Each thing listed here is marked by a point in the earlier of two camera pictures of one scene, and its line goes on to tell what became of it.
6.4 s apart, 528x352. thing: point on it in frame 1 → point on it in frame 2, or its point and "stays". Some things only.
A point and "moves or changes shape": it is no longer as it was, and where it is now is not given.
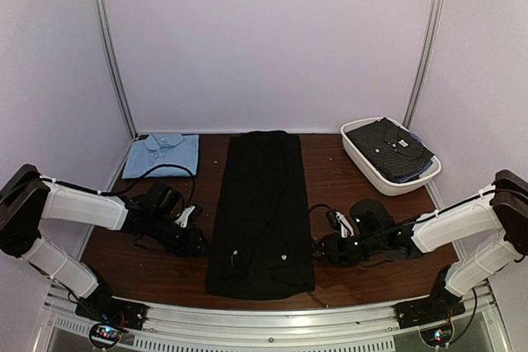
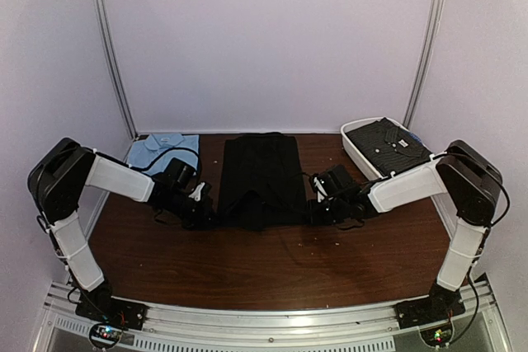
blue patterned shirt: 417,137 stays
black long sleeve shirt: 261,246 moves or changes shape
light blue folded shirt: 163,148 stays
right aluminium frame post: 423,70 stays
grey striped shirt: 396,152 stays
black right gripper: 333,252 → 313,217
